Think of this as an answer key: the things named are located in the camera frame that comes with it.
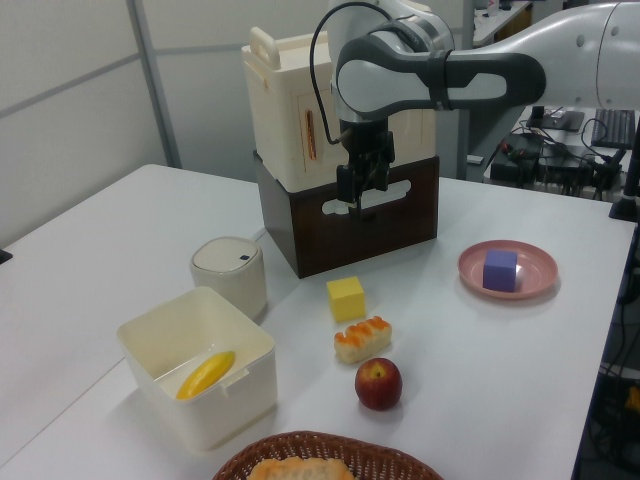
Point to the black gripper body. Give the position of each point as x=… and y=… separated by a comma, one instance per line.
x=364, y=142

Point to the small white lidded bin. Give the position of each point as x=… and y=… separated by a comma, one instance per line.
x=230, y=272

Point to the grey flat device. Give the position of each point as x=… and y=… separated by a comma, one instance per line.
x=560, y=119

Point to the dark brown wooden box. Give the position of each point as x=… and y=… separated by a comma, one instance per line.
x=310, y=235

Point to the black pole stand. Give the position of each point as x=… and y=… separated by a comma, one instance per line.
x=631, y=185

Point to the black keyboard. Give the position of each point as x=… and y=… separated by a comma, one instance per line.
x=614, y=127

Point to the purple cube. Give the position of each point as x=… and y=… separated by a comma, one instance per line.
x=498, y=270

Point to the yellow cube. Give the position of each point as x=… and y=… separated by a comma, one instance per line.
x=346, y=299

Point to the pink plate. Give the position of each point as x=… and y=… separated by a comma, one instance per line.
x=537, y=265

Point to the red apple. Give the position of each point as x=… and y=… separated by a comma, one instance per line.
x=378, y=384

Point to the yellow banana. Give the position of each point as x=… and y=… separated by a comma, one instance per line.
x=206, y=375

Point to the open white plastic box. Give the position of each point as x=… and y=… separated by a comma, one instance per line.
x=235, y=405

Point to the brown wicker basket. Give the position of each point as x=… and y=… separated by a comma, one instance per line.
x=370, y=457

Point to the plain bread roll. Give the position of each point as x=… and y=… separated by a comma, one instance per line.
x=300, y=470

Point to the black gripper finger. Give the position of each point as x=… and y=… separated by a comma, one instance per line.
x=383, y=172
x=347, y=185

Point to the bread with orange topping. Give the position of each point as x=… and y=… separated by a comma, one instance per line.
x=362, y=340

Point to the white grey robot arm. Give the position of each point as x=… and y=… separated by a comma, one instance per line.
x=380, y=75

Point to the cream plastic cabinet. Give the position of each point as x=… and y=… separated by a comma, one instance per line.
x=280, y=125

